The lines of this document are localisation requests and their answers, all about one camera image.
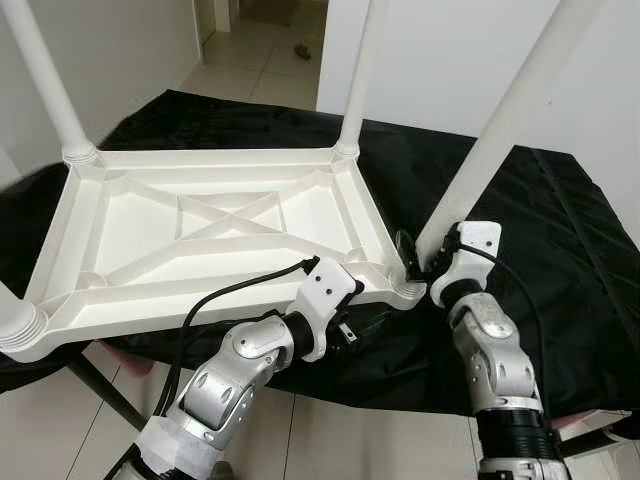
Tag white plastic table top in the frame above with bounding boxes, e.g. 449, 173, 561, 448
0, 145, 426, 363

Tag black table cloth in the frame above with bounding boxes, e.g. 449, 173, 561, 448
0, 88, 640, 416

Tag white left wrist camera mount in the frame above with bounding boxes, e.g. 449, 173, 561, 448
290, 258, 363, 361

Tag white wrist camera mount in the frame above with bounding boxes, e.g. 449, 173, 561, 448
290, 258, 363, 361
430, 220, 503, 306

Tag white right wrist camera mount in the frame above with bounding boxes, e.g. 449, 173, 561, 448
430, 220, 503, 306

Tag white door frame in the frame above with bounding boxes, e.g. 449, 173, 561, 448
193, 0, 241, 41

